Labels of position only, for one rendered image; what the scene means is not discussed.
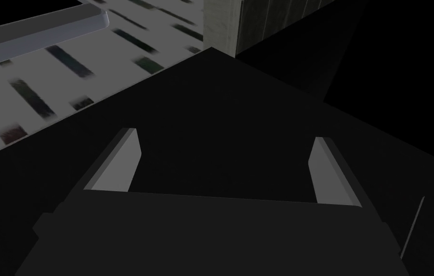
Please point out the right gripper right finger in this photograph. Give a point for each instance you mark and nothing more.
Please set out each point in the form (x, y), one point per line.
(330, 174)

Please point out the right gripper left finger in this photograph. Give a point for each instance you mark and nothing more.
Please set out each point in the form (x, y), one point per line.
(119, 165)

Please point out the black cabinet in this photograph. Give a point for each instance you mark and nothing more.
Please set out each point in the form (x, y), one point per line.
(216, 126)

